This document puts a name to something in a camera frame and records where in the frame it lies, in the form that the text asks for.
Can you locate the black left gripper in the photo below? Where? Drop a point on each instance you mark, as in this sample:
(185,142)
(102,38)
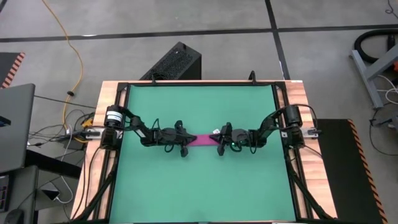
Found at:
(171,137)

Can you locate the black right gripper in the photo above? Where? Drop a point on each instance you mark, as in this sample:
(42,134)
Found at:
(237,138)

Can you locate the magenta towel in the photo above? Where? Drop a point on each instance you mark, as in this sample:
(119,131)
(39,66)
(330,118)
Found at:
(203,140)

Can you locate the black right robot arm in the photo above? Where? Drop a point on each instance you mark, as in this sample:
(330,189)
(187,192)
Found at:
(270,123)

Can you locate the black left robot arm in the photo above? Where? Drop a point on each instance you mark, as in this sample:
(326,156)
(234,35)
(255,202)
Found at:
(138,124)

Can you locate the green table mat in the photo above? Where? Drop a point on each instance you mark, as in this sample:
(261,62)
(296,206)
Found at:
(202,193)

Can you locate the black table clamp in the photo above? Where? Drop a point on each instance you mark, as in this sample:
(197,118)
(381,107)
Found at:
(252,77)
(153,79)

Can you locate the black computer tower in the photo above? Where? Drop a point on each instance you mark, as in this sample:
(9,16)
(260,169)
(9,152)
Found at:
(177,62)

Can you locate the black power adapter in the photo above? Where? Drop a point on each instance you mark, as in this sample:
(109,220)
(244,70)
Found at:
(74,144)

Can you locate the large black orange-striped floor mat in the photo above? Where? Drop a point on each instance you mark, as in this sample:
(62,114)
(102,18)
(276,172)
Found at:
(342,180)

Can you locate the black desk base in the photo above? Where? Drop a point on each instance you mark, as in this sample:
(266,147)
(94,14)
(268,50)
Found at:
(53,165)

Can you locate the dark smartphone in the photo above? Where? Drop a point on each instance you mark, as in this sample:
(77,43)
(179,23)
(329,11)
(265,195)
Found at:
(51,194)

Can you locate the grey metal stand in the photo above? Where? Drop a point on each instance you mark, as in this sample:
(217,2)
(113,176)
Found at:
(365,79)

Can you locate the grey side desk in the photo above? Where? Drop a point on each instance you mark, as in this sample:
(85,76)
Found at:
(25,186)

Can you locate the grey laptop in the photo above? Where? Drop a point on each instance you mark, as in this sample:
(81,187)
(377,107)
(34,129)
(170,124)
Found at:
(15,140)

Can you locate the small black device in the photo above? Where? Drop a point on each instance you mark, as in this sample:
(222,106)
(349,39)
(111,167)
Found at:
(3,121)

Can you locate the black computer mouse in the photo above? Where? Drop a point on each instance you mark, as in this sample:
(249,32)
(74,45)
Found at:
(14,217)

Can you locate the dark keyboard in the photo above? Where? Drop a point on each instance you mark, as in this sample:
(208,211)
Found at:
(3,194)

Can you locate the small black orange-striped floor mat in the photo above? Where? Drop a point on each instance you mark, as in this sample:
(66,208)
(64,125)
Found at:
(7,65)

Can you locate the black metal table frame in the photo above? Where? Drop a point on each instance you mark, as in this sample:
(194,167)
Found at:
(279,85)

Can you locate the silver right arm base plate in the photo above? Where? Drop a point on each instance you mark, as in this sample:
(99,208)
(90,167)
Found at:
(308,133)

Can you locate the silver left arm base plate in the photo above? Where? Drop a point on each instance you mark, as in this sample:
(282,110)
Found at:
(93,133)

